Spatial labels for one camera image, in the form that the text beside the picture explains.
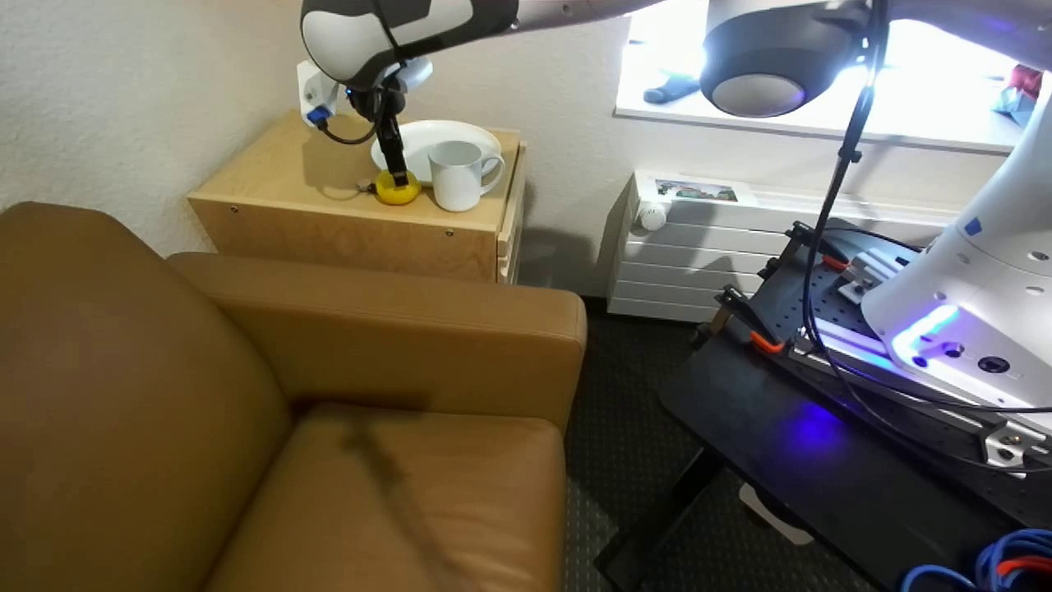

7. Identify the tan leather armchair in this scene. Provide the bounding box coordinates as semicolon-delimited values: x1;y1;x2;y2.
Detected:
0;202;593;592

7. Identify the yellow lemon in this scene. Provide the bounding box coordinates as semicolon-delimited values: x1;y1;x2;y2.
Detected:
371;171;423;211

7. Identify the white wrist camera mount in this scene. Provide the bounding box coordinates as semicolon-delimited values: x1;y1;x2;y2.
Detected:
293;58;360;133

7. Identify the white ceramic mug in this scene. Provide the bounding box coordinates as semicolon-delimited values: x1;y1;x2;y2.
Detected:
423;138;511;213

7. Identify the light wood nightstand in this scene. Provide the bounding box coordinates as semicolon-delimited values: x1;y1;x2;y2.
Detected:
187;109;529;286

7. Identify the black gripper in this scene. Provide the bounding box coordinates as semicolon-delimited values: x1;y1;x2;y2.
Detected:
353;62;435;186

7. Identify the orange handled clamp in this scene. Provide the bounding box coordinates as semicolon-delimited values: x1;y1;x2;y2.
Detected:
717;286;788;358

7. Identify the white round plate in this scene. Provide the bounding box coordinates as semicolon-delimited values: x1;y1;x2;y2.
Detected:
369;114;508;186

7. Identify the dark blue cloth item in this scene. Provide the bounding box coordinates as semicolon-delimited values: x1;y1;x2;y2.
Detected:
640;72;704;109

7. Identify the red and blue sill item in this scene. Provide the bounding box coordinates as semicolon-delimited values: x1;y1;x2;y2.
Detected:
993;62;1049;127

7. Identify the blue coiled cable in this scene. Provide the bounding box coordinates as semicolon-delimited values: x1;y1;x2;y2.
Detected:
899;528;1052;592

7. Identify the small white round object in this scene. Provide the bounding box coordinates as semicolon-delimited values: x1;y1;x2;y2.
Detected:
639;193;672;237

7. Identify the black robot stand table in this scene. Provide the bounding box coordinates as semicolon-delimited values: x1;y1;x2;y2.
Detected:
597;213;1052;592

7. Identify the white wall heater unit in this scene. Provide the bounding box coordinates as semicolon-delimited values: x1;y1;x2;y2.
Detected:
604;167;957;327

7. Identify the white paper on floor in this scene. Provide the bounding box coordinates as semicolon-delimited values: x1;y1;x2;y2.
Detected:
738;480;815;548

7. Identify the silver metal bracket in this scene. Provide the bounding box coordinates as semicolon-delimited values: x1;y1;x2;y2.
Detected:
981;418;1052;483

